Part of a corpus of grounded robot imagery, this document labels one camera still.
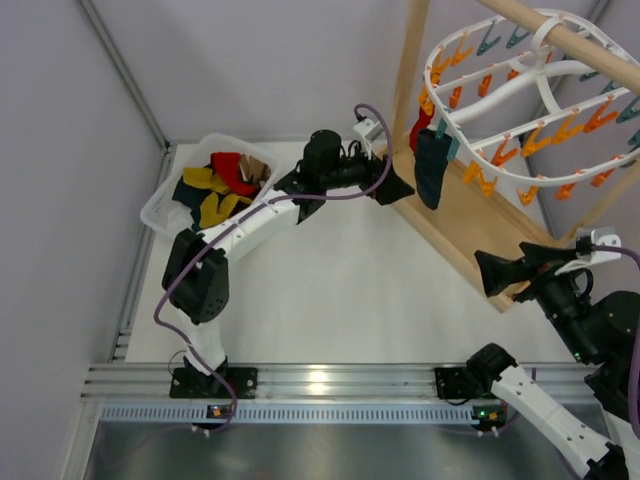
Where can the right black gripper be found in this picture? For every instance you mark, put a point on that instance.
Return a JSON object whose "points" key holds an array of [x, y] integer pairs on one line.
{"points": [[523, 270]]}

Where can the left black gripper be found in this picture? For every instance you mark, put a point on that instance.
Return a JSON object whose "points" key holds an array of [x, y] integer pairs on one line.
{"points": [[376, 177]]}

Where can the dark navy sock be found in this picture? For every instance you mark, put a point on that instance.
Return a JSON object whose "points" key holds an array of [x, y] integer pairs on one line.
{"points": [[430, 165]]}

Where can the red thin sock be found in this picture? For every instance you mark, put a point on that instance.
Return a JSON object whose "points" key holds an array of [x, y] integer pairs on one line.
{"points": [[423, 121]]}

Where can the mustard yellow sock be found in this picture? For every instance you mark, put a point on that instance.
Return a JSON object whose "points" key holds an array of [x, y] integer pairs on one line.
{"points": [[204, 178], [218, 208]]}

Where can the navy patterned sock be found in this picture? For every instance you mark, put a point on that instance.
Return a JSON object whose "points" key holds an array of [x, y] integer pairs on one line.
{"points": [[188, 196]]}

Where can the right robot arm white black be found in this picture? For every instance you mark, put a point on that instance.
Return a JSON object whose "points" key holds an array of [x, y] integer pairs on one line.
{"points": [[603, 334]]}

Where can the white round clip hanger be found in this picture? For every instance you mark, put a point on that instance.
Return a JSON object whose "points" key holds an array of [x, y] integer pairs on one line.
{"points": [[518, 85]]}

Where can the tan brown striped sock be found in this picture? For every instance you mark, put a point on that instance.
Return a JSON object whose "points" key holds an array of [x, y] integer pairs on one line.
{"points": [[253, 171]]}

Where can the white sock in basket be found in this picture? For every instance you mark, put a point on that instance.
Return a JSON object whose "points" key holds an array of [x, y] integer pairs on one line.
{"points": [[178, 219]]}

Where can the white plastic basket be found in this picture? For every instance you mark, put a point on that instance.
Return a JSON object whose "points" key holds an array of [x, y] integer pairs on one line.
{"points": [[154, 212]]}

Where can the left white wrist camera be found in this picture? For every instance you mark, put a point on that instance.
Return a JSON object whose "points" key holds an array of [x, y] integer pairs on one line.
{"points": [[368, 131]]}

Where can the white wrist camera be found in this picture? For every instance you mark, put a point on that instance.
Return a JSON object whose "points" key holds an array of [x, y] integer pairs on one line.
{"points": [[368, 131], [584, 254]]}

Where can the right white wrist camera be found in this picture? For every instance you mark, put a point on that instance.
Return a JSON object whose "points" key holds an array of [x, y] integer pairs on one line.
{"points": [[584, 254]]}

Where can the wooden rack frame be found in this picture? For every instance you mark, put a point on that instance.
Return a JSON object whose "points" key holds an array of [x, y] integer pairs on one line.
{"points": [[466, 220]]}

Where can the aluminium rail base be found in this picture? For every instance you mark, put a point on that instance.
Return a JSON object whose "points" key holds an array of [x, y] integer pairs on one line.
{"points": [[285, 394]]}

